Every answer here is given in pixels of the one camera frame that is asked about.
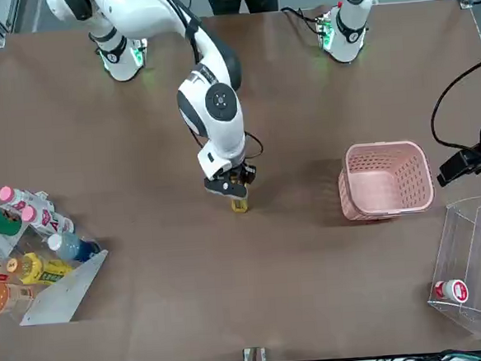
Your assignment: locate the yellow tea drink bottle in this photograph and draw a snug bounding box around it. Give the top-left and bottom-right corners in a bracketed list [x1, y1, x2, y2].
[5, 249, 76, 288]
[230, 195, 251, 213]

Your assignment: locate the pink plastic basket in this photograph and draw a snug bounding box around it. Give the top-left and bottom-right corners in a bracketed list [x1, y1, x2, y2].
[335, 137, 437, 224]

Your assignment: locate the clear acrylic drinks tray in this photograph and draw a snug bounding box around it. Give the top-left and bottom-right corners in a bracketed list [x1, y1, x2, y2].
[0, 184, 114, 330]

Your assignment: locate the clear acrylic snack shelf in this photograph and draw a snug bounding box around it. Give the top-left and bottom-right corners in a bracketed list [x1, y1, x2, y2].
[420, 195, 481, 344]

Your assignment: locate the small red white bottle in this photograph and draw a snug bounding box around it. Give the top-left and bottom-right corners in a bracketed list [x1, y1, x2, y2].
[432, 278, 470, 305]

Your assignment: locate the blue bottle white cap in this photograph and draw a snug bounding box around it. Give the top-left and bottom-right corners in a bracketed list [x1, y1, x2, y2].
[47, 230, 102, 265]

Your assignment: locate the white bottle pink cap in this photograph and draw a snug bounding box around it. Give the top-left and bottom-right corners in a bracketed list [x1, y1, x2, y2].
[21, 202, 76, 238]
[0, 182, 56, 218]

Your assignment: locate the orange juice bottle white cap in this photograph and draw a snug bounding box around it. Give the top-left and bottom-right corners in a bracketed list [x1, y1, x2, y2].
[0, 279, 41, 317]

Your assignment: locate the black left base cable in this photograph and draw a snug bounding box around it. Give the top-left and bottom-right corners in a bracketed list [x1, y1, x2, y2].
[280, 4, 323, 36]

